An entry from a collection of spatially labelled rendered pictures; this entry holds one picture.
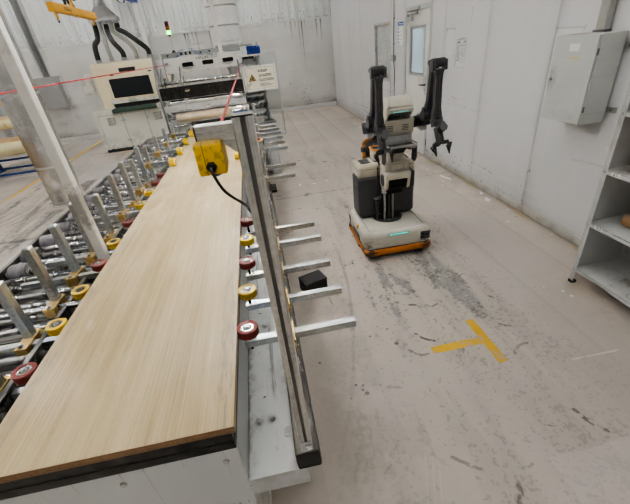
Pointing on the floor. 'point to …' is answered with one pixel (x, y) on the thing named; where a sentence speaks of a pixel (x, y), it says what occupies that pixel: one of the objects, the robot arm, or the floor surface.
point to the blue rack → (4, 169)
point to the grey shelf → (622, 205)
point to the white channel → (47, 119)
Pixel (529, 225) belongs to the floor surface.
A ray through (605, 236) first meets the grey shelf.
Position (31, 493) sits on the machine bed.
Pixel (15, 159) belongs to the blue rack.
